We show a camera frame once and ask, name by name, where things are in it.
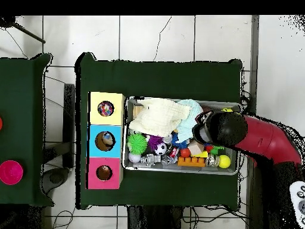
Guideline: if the green spiky ball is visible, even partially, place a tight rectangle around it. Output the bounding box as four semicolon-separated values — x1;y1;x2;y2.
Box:
126;132;148;155

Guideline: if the grey toy robot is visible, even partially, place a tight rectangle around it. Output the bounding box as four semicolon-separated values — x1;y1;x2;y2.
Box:
139;153;163;168

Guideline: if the white baseball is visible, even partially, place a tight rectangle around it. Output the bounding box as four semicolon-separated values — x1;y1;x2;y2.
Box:
127;151;142;165

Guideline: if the wooden box with three holes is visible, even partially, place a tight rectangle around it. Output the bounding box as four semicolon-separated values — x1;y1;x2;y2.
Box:
85;91;126;190

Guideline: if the green cloth side table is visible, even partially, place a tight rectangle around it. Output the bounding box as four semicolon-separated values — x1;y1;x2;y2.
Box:
0;53;53;207

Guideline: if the black stand pole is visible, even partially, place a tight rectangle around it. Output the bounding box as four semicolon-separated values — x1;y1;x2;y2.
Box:
0;16;47;45

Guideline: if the shallow clear mesh bin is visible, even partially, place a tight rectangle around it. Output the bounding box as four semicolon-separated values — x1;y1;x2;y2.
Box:
123;97;241;176

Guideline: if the orange toy brick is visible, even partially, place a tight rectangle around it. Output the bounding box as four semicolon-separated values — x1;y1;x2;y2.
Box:
177;156;207;168

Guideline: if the mint waffle cloth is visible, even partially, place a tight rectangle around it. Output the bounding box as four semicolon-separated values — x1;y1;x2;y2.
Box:
176;99;205;143

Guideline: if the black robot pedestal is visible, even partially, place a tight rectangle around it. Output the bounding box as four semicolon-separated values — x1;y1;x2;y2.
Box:
126;206;184;229

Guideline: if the pink round disc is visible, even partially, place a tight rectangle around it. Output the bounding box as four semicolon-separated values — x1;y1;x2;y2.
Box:
0;160;24;186

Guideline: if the small soccer ball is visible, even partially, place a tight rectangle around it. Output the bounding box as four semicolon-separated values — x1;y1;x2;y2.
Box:
154;142;167;156

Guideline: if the purple spiky ball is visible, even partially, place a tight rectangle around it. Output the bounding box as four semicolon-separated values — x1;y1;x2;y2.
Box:
147;135;164;153

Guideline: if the blue spiky ball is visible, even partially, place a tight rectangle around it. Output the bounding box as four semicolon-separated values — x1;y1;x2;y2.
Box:
170;132;189;150

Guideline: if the cream waffle cloth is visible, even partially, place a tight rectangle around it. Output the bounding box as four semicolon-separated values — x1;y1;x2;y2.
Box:
128;97;191;138

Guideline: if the crushed silver drink can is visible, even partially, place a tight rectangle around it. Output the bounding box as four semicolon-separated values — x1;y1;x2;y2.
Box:
204;153;220;168

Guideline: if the grey round base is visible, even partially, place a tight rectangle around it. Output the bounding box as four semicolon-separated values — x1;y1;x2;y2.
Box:
42;166;70;194

